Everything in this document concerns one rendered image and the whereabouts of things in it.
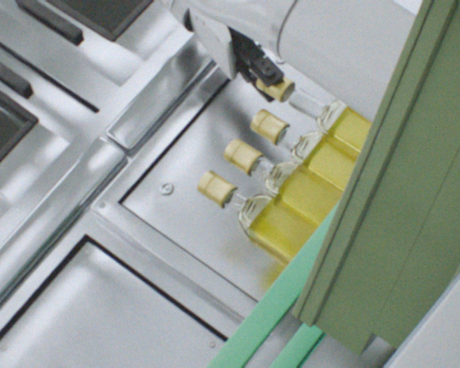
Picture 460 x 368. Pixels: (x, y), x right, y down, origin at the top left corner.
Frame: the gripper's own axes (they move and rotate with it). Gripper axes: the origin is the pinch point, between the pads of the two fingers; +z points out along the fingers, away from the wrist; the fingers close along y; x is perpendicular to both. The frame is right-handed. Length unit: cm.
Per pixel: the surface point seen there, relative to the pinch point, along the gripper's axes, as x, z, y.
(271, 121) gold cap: -4.3, 6.2, 1.7
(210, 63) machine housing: -0.6, -15.3, -13.7
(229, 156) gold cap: -11.8, 6.7, 1.4
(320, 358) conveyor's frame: -22.4, 39.0, 16.2
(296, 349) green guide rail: -23.5, 36.2, 14.4
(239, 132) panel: -4.8, -2.0, -12.7
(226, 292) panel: -21.9, 17.6, -11.5
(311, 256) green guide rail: -15.3, 28.6, 14.2
